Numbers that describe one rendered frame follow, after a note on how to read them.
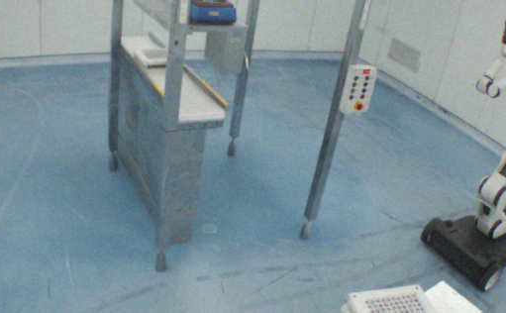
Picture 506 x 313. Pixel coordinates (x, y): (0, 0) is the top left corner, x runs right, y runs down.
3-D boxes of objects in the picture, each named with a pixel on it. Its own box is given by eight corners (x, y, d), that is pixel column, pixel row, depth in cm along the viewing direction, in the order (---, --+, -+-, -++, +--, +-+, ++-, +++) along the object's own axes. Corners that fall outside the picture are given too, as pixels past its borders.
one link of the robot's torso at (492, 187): (477, 196, 284) (519, 143, 282) (498, 211, 271) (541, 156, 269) (473, 187, 273) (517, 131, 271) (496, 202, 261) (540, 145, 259)
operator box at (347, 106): (366, 112, 260) (378, 68, 247) (344, 113, 252) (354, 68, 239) (360, 107, 264) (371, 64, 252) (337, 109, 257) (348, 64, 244)
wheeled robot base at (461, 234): (472, 221, 344) (488, 185, 327) (524, 260, 307) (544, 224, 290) (423, 243, 312) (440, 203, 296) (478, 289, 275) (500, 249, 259)
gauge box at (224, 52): (241, 72, 225) (247, 33, 215) (221, 73, 220) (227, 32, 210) (222, 57, 241) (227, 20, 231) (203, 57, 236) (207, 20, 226)
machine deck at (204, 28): (247, 34, 215) (248, 26, 213) (168, 35, 198) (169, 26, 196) (197, 4, 261) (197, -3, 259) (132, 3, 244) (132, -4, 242)
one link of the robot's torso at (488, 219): (483, 216, 309) (489, 170, 277) (505, 232, 295) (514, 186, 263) (469, 229, 306) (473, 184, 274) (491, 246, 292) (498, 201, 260)
